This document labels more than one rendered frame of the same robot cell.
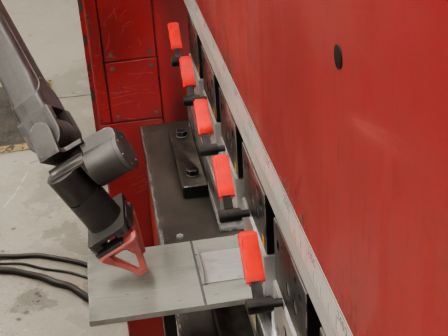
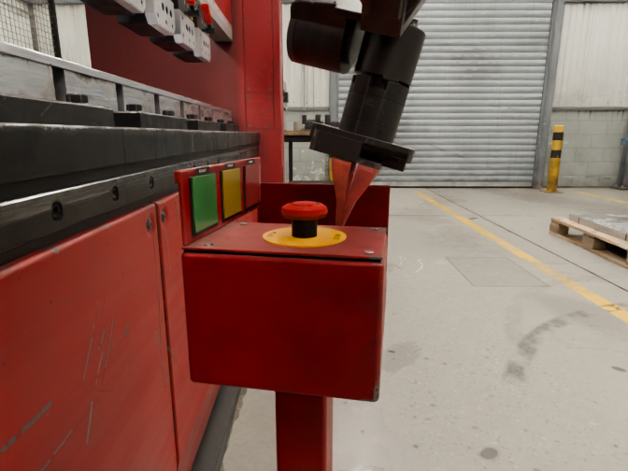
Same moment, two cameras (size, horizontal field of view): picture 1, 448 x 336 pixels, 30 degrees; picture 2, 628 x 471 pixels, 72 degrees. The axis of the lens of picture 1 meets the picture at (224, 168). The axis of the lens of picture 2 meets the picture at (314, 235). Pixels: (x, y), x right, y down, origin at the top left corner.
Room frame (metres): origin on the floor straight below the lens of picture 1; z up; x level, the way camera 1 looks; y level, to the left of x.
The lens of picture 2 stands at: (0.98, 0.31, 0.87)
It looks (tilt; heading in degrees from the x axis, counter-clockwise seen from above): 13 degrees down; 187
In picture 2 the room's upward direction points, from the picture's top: straight up
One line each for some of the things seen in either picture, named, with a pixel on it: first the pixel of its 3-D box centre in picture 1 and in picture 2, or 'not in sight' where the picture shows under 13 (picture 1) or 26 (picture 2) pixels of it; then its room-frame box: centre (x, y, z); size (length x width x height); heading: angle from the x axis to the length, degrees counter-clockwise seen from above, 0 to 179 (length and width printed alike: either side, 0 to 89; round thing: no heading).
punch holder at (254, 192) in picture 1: (283, 217); not in sight; (0.94, -0.07, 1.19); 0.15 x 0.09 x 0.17; 8
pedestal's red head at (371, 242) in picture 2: not in sight; (304, 255); (0.58, 0.25, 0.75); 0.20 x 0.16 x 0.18; 176
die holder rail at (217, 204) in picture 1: (215, 153); not in sight; (1.66, 0.02, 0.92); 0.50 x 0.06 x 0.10; 8
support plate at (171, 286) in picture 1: (171, 277); not in sight; (1.09, 0.09, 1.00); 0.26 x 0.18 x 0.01; 98
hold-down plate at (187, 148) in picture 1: (187, 160); not in sight; (1.70, 0.08, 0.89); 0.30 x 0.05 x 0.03; 8
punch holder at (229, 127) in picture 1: (254, 151); not in sight; (1.14, -0.05, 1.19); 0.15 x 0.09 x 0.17; 8
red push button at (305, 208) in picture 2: not in sight; (304, 222); (0.62, 0.26, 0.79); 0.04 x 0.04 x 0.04
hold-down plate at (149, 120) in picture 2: not in sight; (154, 122); (0.11, -0.13, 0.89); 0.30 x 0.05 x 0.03; 8
